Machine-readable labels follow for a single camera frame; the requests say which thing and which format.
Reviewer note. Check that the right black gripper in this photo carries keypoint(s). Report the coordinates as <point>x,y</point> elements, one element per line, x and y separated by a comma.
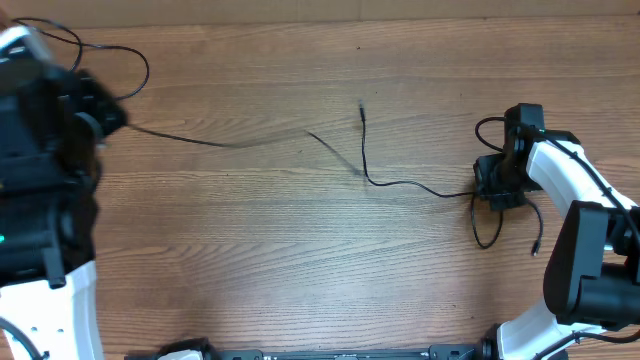
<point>500,200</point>

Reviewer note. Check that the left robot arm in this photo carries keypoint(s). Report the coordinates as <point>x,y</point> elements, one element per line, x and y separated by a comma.
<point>52,122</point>

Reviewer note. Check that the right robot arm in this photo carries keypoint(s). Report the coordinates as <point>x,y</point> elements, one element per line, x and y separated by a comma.
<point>591,282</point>

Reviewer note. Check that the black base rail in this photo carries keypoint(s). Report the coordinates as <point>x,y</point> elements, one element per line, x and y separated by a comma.
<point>433,352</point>

